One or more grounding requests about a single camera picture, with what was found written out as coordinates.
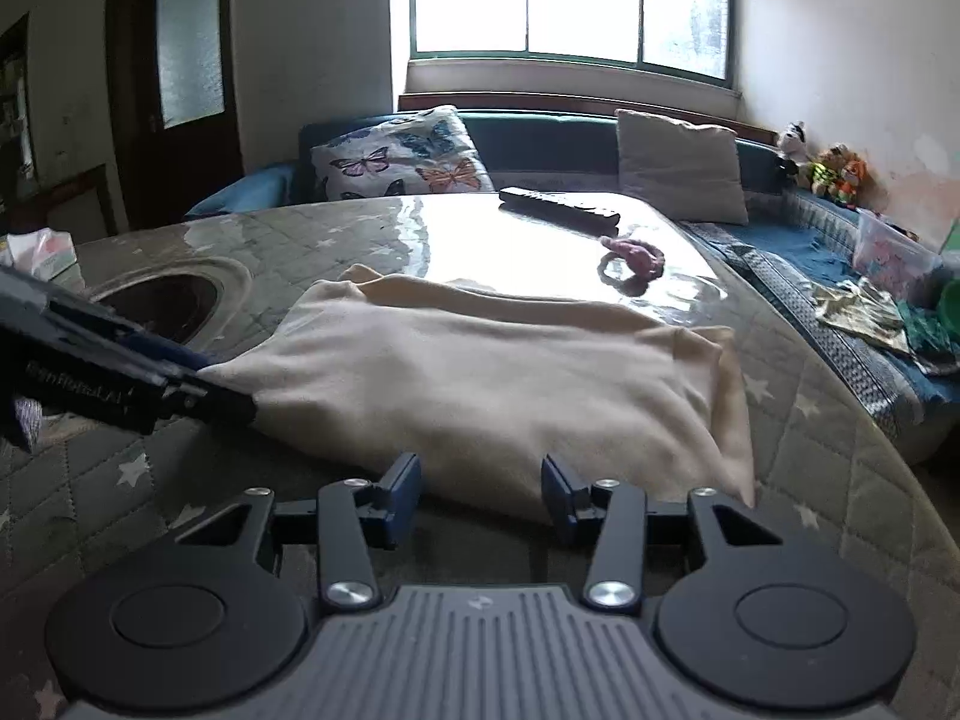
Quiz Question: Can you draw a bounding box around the patterned cloth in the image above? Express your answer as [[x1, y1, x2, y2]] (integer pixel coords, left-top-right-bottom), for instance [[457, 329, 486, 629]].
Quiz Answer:
[[809, 277, 913, 354]]

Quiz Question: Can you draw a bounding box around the clear plastic container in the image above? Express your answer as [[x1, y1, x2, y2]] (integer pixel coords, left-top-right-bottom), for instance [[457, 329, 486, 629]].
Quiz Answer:
[[850, 208, 945, 302]]

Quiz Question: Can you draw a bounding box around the butterfly print pillow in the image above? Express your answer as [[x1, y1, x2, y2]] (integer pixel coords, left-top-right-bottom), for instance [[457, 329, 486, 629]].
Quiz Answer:
[[310, 105, 497, 203]]

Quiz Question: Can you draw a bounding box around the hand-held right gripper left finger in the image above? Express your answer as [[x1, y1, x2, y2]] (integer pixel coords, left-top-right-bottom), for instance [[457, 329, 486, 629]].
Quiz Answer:
[[174, 452, 422, 611]]

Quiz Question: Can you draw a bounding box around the cream knit garment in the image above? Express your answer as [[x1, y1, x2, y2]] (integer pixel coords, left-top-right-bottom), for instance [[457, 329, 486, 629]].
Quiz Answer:
[[196, 263, 757, 527]]

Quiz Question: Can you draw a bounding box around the black and white plush toy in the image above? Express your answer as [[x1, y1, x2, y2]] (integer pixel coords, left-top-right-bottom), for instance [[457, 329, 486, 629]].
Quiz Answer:
[[775, 120, 815, 182]]

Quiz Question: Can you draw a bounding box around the pink hair tie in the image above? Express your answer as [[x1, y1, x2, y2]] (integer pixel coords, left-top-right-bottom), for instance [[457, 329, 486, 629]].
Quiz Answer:
[[597, 235, 668, 296]]

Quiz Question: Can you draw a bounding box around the tissue box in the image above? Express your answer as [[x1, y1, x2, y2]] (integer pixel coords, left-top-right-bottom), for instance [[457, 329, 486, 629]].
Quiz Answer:
[[0, 227, 79, 283]]

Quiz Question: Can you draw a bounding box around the green cloth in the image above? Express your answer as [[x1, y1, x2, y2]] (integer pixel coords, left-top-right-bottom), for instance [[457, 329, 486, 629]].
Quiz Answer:
[[896, 300, 960, 377]]

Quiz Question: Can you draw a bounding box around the round dark table insert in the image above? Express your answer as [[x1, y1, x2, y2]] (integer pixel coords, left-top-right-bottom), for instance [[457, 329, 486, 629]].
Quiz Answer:
[[85, 258, 253, 355]]

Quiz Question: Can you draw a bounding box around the orange tiger plush toy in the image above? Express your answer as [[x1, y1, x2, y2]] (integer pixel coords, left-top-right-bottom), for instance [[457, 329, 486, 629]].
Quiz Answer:
[[832, 153, 872, 208]]

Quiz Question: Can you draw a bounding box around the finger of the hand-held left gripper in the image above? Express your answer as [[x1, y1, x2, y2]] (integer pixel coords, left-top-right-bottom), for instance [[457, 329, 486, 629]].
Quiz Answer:
[[150, 367, 258, 429], [45, 291, 215, 373]]

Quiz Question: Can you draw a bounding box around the window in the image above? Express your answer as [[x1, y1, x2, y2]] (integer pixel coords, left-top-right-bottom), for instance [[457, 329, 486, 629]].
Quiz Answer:
[[409, 0, 737, 88]]

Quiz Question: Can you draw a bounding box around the black remote control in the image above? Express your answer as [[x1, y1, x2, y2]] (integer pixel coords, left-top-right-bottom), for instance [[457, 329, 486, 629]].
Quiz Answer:
[[499, 186, 623, 236]]

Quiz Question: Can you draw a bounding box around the white pillow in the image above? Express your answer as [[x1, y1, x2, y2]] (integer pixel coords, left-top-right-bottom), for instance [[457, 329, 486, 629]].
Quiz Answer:
[[614, 109, 750, 227]]

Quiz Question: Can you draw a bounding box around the yellow green plush toy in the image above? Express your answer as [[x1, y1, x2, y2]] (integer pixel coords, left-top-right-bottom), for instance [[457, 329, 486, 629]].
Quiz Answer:
[[809, 142, 853, 200]]

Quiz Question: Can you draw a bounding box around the blue sofa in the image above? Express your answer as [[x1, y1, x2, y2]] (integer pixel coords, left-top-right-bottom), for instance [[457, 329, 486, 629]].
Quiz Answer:
[[184, 108, 960, 466]]

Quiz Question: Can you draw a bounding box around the dark wooden door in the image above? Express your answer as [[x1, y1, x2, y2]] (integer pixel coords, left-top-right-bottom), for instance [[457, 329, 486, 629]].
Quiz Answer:
[[104, 0, 245, 234]]

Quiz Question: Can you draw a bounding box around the dark wooden cabinet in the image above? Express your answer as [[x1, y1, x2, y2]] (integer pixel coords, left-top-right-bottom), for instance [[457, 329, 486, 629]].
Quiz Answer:
[[0, 11, 118, 242]]

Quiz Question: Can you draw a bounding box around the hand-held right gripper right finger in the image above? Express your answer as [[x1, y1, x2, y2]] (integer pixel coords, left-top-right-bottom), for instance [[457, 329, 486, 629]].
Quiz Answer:
[[541, 453, 785, 609]]

